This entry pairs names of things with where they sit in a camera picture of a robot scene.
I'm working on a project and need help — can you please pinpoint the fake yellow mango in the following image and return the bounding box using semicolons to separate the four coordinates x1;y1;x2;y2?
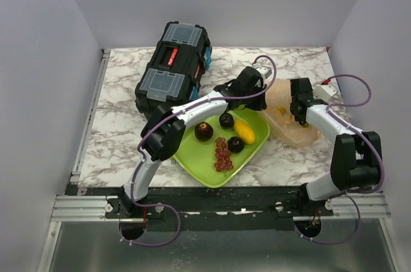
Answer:
234;119;256;145

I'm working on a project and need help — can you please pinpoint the translucent orange plastic bag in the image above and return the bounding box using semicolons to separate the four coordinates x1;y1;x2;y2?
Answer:
260;79;321;148

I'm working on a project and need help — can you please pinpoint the dark purple fake plum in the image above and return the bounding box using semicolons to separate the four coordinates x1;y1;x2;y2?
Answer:
227;137;245;153
218;112;234;130

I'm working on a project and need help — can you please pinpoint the fake red grape bunch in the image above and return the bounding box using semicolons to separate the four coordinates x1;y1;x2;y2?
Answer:
214;137;234;172

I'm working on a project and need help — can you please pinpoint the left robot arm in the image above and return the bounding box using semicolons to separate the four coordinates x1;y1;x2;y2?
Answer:
119;67;277;217

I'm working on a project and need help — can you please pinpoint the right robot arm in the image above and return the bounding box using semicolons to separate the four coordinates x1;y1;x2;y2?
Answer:
290;78;385;216

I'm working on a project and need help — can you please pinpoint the dark red fake apple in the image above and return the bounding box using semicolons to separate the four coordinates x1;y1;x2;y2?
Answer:
194;122;214;142

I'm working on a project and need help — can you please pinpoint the green plastic tray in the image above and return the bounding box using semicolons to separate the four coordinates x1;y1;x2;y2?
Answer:
174;108;270;188

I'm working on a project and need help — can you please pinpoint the black plastic toolbox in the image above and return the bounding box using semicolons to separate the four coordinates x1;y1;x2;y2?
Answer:
135;21;213;119

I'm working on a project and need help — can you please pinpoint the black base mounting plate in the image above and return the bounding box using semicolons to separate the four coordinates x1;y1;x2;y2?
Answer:
66;186;330;232

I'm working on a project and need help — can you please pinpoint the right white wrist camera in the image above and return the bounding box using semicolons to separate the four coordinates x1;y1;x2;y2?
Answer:
313;84;338;102

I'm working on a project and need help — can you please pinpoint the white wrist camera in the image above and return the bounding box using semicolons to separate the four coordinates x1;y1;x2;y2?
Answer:
255;65;273;81
313;84;338;102

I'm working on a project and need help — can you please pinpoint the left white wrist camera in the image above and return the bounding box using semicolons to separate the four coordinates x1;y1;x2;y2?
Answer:
255;65;273;81

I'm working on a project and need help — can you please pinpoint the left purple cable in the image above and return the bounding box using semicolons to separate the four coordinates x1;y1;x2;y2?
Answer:
120;55;277;248

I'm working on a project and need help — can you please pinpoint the aluminium extrusion rail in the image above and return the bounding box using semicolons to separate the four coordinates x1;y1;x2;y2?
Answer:
51;192;392;222

